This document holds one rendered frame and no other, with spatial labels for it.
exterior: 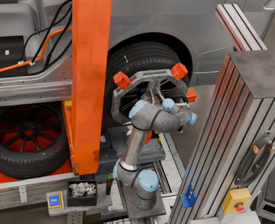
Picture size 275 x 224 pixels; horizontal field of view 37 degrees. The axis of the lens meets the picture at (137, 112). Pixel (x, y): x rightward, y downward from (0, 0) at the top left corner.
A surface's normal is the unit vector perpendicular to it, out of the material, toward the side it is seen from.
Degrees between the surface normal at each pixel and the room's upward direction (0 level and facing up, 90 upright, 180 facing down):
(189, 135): 0
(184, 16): 90
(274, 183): 0
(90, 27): 90
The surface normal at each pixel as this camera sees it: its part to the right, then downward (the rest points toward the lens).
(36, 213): 0.12, -0.69
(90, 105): 0.26, 0.72
